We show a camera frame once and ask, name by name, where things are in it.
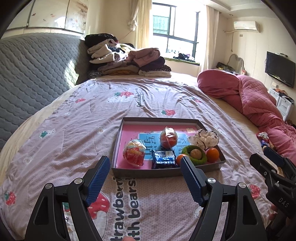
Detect orange mandarin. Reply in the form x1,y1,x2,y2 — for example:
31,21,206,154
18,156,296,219
176,154,186,166
206,148,220,163

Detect cream scrunchie black cord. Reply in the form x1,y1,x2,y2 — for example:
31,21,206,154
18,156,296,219
187,128,220,150

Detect brown walnut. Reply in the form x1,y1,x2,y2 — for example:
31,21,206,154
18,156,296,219
190,149,202,160

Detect blue snack packet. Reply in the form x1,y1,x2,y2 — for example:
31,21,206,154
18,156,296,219
152,150,178,169

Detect small colourful doll toy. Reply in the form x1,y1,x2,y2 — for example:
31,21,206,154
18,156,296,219
256,132,274,149

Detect white drawer cabinet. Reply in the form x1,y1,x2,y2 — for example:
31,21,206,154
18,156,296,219
268,88,294,121

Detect pink quilted blanket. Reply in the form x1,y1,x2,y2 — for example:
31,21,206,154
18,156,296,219
197,69,295,164

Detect wrapped toy egg in tray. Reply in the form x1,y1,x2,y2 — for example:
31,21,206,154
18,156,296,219
122,139,146,167

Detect grey cardboard tray box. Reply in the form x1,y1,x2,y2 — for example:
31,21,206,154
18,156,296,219
111,117,227,179

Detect white air conditioner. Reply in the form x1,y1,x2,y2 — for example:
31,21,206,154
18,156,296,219
233,21,260,33

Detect grey quilted headboard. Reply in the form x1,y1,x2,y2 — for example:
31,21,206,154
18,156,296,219
1,33,89,147

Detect cream curtain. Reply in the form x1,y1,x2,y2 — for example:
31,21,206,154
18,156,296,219
199,5,220,72

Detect pile of folded clothes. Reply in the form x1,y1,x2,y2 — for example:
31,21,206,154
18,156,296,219
85,33,171,78

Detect black wall television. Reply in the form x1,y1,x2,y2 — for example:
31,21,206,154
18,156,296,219
265,51,295,88

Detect green fuzzy ring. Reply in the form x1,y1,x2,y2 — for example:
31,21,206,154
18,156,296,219
181,145,208,166

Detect window with dark frame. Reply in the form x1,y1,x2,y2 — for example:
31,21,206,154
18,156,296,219
152,1,200,59

